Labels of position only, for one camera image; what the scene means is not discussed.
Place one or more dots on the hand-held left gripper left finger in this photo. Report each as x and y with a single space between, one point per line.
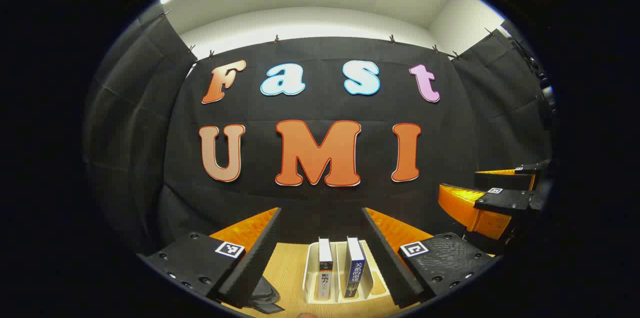
252 268

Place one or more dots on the blue-cover book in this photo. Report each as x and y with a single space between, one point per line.
355 268

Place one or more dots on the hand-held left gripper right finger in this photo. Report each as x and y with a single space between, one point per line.
387 258

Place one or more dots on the dark grey schoolbag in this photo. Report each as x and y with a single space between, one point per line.
265 293

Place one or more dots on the white grey-cover book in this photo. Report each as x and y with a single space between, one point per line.
325 258

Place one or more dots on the cream plastic bookshelf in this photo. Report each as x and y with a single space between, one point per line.
339 265

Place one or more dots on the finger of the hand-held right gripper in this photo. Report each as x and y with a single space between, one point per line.
502 181
505 199

